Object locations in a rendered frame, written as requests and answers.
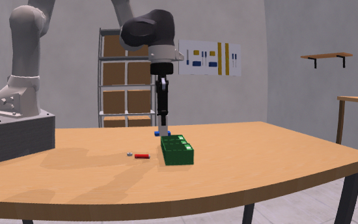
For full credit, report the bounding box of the green three-compartment bin rack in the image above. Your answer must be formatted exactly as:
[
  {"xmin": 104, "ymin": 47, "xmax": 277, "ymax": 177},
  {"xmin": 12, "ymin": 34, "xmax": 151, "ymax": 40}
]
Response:
[{"xmin": 161, "ymin": 135, "xmax": 194, "ymax": 165}]

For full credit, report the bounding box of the red aa battery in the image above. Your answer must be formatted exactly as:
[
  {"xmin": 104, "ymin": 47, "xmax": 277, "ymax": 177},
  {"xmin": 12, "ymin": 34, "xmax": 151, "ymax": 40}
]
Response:
[{"xmin": 135, "ymin": 154, "xmax": 150, "ymax": 159}]

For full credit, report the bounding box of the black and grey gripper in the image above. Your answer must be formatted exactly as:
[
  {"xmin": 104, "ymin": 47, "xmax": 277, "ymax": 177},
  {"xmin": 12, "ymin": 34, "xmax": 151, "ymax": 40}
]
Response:
[{"xmin": 150, "ymin": 63, "xmax": 173, "ymax": 136}]

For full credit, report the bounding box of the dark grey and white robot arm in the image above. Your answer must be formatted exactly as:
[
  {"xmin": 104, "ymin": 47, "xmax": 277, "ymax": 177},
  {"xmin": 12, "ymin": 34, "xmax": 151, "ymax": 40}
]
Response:
[{"xmin": 0, "ymin": 0, "xmax": 184, "ymax": 119}]

